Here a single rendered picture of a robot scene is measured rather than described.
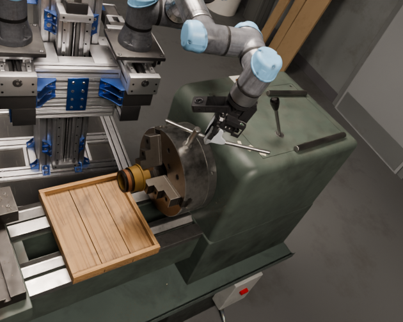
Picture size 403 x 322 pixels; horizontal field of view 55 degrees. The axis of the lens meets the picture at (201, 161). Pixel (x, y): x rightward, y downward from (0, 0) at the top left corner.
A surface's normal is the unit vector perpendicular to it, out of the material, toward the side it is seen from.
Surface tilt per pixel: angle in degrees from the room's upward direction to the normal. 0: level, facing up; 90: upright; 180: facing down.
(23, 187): 0
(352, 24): 90
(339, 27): 90
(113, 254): 0
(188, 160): 31
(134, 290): 0
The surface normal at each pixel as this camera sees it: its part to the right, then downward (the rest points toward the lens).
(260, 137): 0.29, -0.69
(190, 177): 0.58, 0.11
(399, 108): -0.88, 0.09
